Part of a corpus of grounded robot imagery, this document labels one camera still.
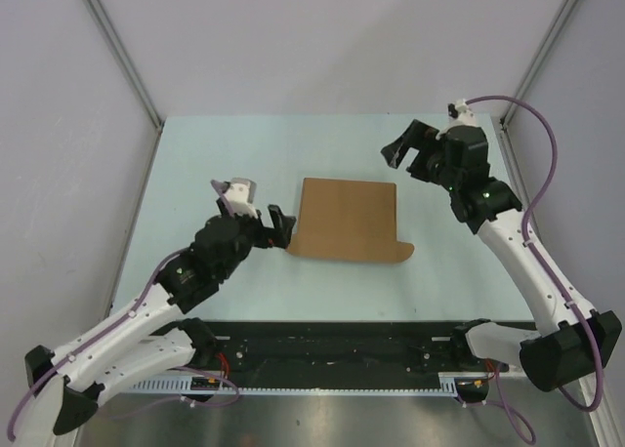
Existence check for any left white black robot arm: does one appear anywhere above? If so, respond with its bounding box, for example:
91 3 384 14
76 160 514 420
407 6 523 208
7 205 296 446

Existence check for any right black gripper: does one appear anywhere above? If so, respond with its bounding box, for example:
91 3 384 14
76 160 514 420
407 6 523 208
383 119 461 192

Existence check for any purple cable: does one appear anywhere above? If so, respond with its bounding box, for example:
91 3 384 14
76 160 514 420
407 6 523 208
8 179 241 441
458 95 606 443

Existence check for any brown cardboard box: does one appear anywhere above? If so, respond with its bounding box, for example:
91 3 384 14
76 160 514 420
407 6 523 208
287 178 415 264

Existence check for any aluminium corner post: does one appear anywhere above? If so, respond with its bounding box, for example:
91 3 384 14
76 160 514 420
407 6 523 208
513 0 582 101
82 0 164 133

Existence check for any grey slotted cable duct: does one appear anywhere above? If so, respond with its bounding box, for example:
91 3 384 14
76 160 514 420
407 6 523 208
123 373 487 397

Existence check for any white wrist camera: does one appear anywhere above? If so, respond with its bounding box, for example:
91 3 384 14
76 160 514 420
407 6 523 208
445 99 479 132
222 178 258 219

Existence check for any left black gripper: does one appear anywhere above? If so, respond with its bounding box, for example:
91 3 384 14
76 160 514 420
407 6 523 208
216 195 293 279

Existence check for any right aluminium corner post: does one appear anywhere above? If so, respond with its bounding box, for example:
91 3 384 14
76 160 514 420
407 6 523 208
513 0 582 101

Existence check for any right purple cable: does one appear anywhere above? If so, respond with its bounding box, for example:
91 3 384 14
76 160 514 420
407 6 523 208
458 95 606 443

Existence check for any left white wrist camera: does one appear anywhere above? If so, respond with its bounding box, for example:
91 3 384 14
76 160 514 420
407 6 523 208
222 178 258 219

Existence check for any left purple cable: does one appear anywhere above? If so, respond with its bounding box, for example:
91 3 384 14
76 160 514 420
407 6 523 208
8 179 241 441

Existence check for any right aluminium side rail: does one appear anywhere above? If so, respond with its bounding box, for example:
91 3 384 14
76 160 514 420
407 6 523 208
496 117 567 321

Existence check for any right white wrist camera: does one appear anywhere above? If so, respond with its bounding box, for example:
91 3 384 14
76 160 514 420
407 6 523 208
445 99 479 132

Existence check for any left aluminium corner post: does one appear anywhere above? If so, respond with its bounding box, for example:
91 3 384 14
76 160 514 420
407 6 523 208
82 0 164 133

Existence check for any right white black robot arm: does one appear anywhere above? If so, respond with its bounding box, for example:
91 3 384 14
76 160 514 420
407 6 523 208
381 120 622 392

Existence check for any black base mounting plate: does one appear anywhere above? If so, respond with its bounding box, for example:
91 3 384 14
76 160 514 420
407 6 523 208
100 318 572 376

